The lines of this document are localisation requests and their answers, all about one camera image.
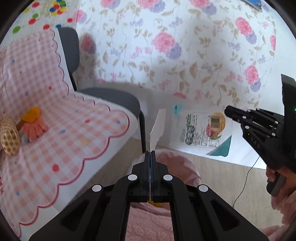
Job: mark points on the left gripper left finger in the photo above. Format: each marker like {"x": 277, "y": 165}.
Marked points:
{"x": 145, "y": 175}

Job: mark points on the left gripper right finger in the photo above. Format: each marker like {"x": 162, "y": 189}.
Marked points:
{"x": 155, "y": 179}

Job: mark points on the white cardboard card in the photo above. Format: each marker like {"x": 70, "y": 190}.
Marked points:
{"x": 157, "y": 129}

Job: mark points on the clear plastic snack wrapper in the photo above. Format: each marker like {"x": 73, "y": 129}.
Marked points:
{"x": 200, "y": 132}

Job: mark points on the orange knit glove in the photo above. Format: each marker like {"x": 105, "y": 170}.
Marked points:
{"x": 30, "y": 132}

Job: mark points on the woven bamboo ball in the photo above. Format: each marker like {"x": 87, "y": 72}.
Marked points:
{"x": 10, "y": 137}

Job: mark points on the right hand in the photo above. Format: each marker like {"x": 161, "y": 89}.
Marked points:
{"x": 287, "y": 173}

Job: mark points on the pink fuzzy trouser leg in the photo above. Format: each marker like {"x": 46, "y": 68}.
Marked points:
{"x": 147, "y": 222}

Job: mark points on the pink gingham chair cover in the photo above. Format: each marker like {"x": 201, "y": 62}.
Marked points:
{"x": 78, "y": 135}

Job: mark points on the grey office chair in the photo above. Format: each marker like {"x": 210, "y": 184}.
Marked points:
{"x": 70, "y": 44}

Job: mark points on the floral wall cloth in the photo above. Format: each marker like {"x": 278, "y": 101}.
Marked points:
{"x": 221, "y": 52}

